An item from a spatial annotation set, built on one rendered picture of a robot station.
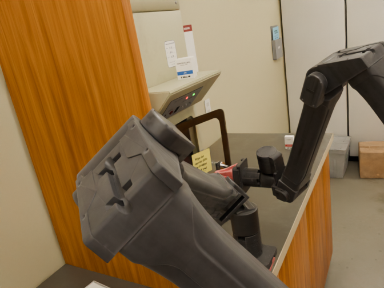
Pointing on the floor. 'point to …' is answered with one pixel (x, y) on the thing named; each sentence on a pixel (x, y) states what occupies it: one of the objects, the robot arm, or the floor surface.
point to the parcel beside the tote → (371, 159)
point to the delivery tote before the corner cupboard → (339, 156)
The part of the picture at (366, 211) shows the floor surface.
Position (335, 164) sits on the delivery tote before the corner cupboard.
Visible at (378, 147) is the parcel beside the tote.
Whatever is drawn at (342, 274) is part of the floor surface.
